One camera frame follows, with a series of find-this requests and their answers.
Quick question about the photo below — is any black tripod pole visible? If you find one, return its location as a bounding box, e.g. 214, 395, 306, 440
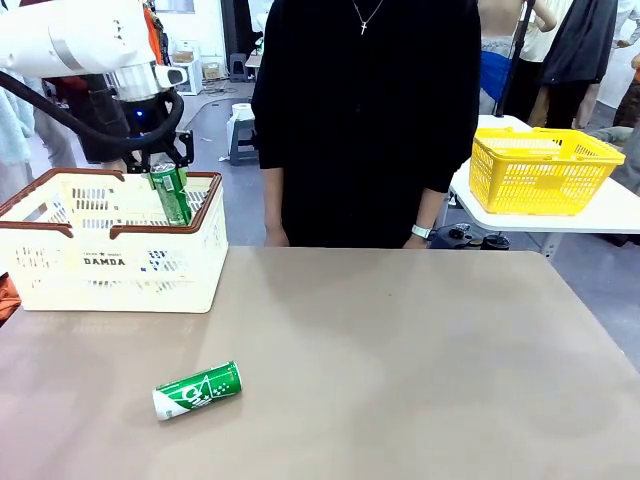
493, 0, 537, 118

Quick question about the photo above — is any green white cider can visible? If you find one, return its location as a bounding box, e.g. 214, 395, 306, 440
151, 359, 244, 422

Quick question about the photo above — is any pale blue fuzzy garment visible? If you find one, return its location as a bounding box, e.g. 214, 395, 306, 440
0, 87, 36, 166

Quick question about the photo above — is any cream shirt mannequin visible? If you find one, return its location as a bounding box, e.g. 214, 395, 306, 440
514, 0, 576, 126

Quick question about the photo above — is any person's left forearm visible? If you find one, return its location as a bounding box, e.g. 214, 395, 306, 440
414, 187, 446, 229

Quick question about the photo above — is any person torso black sweater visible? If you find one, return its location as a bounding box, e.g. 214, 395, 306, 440
251, 0, 482, 250

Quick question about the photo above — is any orange hanging garment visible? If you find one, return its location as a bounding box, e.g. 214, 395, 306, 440
143, 4, 171, 66

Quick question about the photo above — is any black wheeled base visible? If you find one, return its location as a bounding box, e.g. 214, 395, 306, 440
430, 222, 511, 251

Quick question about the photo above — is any cream basket brown rim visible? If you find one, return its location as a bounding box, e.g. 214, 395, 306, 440
0, 168, 230, 315

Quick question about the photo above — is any black step stool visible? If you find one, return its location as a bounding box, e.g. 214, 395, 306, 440
227, 119, 260, 166

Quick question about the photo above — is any dark jacket mannequin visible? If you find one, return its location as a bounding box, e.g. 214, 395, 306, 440
527, 0, 624, 130

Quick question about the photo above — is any orange cloth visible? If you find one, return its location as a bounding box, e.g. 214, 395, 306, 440
0, 272, 22, 324

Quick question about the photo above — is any brown garment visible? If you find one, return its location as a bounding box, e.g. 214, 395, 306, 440
613, 52, 640, 129

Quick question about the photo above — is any mannequin with blue skirt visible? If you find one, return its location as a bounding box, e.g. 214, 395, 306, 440
479, 0, 524, 115

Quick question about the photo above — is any person's right hand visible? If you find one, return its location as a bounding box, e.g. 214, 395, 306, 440
263, 224, 291, 248

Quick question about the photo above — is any mannequin with dark apron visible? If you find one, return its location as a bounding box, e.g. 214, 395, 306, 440
42, 74, 137, 174

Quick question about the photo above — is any dark green drink can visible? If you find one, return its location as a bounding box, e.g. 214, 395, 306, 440
148, 160, 194, 227

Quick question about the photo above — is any person's right forearm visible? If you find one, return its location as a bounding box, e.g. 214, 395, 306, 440
263, 167, 286, 229

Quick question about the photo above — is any white side table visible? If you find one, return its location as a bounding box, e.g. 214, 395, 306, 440
447, 113, 640, 259

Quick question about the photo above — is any black left arm hose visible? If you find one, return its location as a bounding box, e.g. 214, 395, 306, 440
0, 69, 186, 151

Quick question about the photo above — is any silver cross necklace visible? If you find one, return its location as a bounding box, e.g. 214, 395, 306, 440
352, 0, 386, 36

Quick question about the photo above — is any yellow plastic basket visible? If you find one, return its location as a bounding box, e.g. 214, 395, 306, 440
469, 126, 627, 216

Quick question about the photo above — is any small white cabinet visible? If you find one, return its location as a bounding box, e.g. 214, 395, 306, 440
172, 42, 204, 96

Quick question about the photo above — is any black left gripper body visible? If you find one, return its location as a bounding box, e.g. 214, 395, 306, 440
118, 98, 177, 159

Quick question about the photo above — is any small grey stool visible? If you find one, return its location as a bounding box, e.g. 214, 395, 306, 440
228, 52, 250, 84

